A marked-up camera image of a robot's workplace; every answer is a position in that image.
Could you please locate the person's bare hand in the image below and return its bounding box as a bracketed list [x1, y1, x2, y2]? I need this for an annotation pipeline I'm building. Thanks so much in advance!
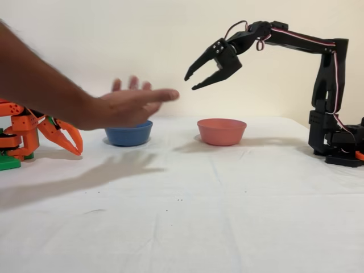
[98, 75, 181, 130]

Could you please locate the person's bare forearm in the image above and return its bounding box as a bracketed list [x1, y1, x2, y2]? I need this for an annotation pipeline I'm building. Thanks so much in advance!
[0, 19, 114, 131]

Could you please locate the blue bowl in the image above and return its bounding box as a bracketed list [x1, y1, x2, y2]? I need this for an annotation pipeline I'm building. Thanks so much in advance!
[104, 119, 154, 147]

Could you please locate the long arm servo cable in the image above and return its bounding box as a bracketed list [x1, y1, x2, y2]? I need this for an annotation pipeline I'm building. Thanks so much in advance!
[270, 27, 358, 143]

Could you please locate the white tablecloth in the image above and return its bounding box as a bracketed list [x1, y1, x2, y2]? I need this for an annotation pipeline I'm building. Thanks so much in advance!
[0, 115, 364, 273]

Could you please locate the looped gripper servo cable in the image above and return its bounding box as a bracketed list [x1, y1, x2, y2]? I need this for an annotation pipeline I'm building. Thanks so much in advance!
[224, 20, 267, 52]

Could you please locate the pink bowl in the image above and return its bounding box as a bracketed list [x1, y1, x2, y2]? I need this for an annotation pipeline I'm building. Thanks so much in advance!
[197, 118, 247, 147]

